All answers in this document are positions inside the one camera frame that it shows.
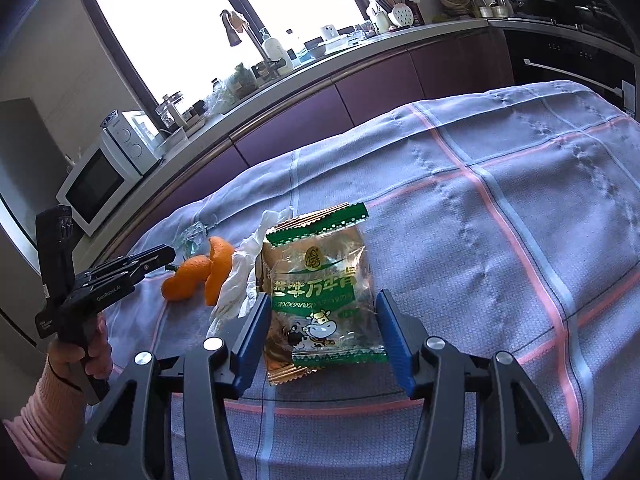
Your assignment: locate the black built-in oven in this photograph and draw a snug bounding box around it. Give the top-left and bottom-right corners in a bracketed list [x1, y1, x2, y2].
[500, 25, 640, 121]

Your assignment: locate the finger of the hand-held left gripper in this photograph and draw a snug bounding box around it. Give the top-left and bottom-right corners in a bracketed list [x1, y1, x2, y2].
[75, 244, 173, 281]
[100, 255, 177, 293]

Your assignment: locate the glass jar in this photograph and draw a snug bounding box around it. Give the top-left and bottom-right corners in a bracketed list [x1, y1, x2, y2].
[227, 62, 258, 98]

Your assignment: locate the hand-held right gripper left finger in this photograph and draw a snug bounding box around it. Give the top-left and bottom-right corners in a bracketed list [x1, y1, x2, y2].
[60, 291, 273, 480]

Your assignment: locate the kitchen counter with purple cabinets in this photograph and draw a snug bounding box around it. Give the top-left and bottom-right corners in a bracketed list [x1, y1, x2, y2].
[90, 17, 516, 261]

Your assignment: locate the green snack packet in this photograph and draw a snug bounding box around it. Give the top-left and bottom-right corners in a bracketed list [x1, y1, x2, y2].
[261, 202, 390, 387]

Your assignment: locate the white tissue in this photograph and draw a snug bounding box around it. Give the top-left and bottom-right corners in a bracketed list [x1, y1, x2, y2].
[209, 207, 296, 341]

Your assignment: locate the person's left hand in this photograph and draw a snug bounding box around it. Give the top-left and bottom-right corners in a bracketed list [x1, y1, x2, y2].
[47, 312, 115, 391]

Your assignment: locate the kitchen window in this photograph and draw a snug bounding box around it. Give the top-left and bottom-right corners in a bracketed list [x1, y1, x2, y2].
[77, 0, 381, 113]

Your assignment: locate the white soap bottle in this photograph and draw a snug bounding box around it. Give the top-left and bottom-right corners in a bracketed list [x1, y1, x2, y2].
[260, 27, 290, 63]

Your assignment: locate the utensil holder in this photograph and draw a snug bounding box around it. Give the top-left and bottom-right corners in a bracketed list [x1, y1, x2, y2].
[367, 0, 396, 33]

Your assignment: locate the checked blue tablecloth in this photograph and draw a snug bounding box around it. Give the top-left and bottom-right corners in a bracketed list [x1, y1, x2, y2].
[105, 80, 640, 480]

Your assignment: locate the white microwave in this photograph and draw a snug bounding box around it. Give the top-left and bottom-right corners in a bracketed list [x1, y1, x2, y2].
[56, 111, 166, 237]

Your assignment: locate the grey refrigerator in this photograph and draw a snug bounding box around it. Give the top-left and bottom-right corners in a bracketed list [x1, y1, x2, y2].
[0, 97, 71, 351]

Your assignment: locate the metal kitchen faucet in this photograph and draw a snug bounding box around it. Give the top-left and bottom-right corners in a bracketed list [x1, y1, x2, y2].
[220, 9, 296, 78]

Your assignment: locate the glass french press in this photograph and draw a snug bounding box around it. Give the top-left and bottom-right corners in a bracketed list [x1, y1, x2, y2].
[156, 91, 187, 128]

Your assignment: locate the white skimmer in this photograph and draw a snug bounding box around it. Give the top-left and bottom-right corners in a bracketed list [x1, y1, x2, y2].
[391, 2, 416, 28]

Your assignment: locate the clear plastic wrap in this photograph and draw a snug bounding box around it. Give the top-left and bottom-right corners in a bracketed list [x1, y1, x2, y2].
[175, 222, 208, 256]

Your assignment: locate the large orange peel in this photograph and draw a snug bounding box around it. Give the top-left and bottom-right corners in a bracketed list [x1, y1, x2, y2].
[161, 255, 213, 302]

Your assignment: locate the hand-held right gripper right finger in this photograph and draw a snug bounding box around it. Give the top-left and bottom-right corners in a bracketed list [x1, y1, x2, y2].
[375, 289, 586, 480]

